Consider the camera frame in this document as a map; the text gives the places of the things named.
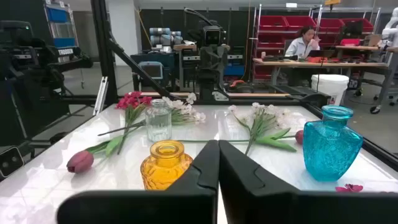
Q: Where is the teach pendant screen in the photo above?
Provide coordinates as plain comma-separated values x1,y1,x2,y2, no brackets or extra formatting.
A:
137,60,165,81

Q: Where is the blue glass vase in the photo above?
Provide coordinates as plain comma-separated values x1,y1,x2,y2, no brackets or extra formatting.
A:
303,105,364,183

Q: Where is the clear glass vase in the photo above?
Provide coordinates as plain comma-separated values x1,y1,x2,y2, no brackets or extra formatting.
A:
145,98,173,143

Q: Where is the yellow glass vase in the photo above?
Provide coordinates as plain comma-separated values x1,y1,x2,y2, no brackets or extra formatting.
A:
140,139,194,191

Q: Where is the white robot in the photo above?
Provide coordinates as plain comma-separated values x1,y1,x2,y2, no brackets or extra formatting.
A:
381,6,398,50

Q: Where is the magenta artificial flower bunch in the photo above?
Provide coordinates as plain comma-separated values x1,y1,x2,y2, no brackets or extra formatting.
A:
115,91,153,156

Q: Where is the black table-level camera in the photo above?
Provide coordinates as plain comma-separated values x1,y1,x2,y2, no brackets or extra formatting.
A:
0,145,25,180

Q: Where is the black monitor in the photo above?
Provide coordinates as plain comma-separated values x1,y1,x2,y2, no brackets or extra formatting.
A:
343,19,364,37

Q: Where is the white plastic bucket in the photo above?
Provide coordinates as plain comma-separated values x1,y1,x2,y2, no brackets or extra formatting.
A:
310,73,350,106

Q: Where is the cardboard box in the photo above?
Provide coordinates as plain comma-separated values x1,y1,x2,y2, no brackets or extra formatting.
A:
363,33,382,48

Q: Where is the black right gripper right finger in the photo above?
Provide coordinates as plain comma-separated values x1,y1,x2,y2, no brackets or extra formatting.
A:
218,139,398,224

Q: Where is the office chair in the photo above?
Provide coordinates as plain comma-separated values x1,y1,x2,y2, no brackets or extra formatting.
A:
369,46,398,115

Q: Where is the silver aluminium bracket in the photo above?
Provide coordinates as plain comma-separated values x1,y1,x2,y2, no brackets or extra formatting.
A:
92,76,109,116

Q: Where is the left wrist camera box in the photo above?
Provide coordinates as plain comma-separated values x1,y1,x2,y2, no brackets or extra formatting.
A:
202,25,224,47

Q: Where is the yellow hanging cable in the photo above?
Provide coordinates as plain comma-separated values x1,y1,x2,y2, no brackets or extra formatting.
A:
244,0,252,80

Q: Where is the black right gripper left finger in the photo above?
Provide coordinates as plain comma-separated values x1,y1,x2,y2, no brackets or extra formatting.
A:
57,139,220,224

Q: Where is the small wooden table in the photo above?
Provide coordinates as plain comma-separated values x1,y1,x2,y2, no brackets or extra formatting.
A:
172,43,231,52

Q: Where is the long wooden desk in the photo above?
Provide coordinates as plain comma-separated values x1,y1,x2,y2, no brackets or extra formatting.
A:
252,57,389,87

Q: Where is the shelf with red bins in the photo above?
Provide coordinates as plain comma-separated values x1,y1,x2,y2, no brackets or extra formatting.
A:
252,3,382,83

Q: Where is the white artificial flower bunch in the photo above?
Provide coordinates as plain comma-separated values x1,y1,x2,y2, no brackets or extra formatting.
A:
161,92,206,126
228,101,299,156

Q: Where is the dark pink artificial tulip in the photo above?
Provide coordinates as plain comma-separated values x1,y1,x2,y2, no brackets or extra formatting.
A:
66,120,147,174
178,128,305,152

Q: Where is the person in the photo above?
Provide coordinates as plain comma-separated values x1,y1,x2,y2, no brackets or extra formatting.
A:
284,26,321,60

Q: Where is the dark blue cabinet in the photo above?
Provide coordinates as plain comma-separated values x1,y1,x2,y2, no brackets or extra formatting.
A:
130,51,180,93

